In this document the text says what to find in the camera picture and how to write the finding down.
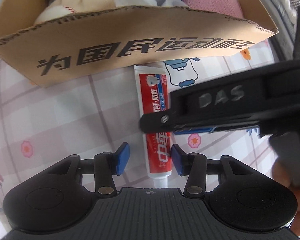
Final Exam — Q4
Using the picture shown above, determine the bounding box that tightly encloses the white baseball red stitching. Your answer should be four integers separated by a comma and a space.
34, 5, 77, 25

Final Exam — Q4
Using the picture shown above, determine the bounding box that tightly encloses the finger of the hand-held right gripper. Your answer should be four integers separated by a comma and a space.
139, 109, 263, 134

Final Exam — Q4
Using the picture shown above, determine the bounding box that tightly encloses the grey folded quilt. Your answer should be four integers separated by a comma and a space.
250, 0, 300, 63

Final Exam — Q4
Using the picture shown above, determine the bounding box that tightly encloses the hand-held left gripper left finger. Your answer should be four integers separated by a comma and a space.
44, 142, 130, 196

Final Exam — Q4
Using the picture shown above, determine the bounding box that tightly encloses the brown cardboard box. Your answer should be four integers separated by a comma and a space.
0, 0, 279, 88

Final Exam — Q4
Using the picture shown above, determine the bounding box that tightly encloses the pink knitted cloth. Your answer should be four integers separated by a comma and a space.
184, 0, 244, 19

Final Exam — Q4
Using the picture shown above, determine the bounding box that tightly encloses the checked printed bed sheet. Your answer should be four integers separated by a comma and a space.
0, 37, 300, 230

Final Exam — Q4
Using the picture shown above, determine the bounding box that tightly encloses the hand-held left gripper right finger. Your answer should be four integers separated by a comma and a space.
171, 144, 260, 197

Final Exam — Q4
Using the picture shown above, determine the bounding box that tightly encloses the red white toothpaste tube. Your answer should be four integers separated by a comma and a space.
134, 64, 173, 188

